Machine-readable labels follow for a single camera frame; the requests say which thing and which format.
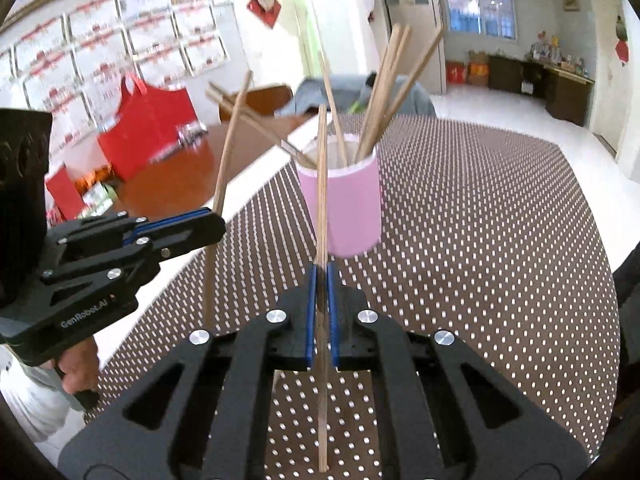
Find orange cardboard box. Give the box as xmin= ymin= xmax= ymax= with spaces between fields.
xmin=468 ymin=51 xmax=489 ymax=87

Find brown polka dot tablecloth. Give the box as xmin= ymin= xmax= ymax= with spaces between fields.
xmin=82 ymin=112 xmax=616 ymax=480

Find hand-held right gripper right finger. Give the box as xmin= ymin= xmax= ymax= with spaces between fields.
xmin=329 ymin=264 xmax=589 ymax=480

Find green box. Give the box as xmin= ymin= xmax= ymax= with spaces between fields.
xmin=82 ymin=182 xmax=119 ymax=217

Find barred window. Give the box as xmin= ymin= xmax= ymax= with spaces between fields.
xmin=442 ymin=0 xmax=517 ymax=39

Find person's left hand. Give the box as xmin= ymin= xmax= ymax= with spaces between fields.
xmin=50 ymin=332 xmax=102 ymax=395

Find pink cup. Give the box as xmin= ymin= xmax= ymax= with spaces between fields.
xmin=295 ymin=132 xmax=383 ymax=258

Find bunch of bamboo chopsticks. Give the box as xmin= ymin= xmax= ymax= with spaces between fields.
xmin=205 ymin=0 xmax=446 ymax=171

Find white green object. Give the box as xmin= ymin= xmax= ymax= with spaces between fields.
xmin=350 ymin=72 xmax=383 ymax=113

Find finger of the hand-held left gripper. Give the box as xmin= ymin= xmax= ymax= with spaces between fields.
xmin=42 ymin=238 xmax=162 ymax=292
xmin=47 ymin=208 xmax=227 ymax=259

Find wooden chair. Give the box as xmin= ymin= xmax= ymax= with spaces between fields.
xmin=235 ymin=85 xmax=295 ymax=118

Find red door decoration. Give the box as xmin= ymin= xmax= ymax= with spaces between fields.
xmin=614 ymin=15 xmax=632 ymax=67

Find row of small ornaments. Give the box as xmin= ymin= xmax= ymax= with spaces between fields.
xmin=530 ymin=32 xmax=589 ymax=73

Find white refrigerator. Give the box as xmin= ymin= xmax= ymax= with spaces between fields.
xmin=384 ymin=0 xmax=447 ymax=96

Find small red bag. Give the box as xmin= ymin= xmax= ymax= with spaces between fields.
xmin=45 ymin=166 xmax=87 ymax=222

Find light green curtain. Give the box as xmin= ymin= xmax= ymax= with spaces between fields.
xmin=232 ymin=0 xmax=362 ymax=81

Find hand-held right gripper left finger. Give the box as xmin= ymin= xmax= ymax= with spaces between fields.
xmin=56 ymin=264 xmax=318 ymax=480

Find white door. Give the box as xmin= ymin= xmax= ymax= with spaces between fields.
xmin=590 ymin=0 xmax=627 ymax=157

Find red hanging decoration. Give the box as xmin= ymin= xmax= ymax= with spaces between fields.
xmin=247 ymin=0 xmax=282 ymax=29

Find group of wall certificates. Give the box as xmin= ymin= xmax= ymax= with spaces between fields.
xmin=0 ymin=0 xmax=231 ymax=126

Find clear plastic packet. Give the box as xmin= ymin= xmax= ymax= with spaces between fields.
xmin=175 ymin=121 xmax=207 ymax=149

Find wooden chopstick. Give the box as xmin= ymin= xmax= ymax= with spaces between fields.
xmin=316 ymin=104 xmax=331 ymax=473
xmin=202 ymin=71 xmax=254 ymax=333

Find grey cloth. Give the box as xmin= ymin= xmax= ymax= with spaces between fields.
xmin=292 ymin=74 xmax=436 ymax=117

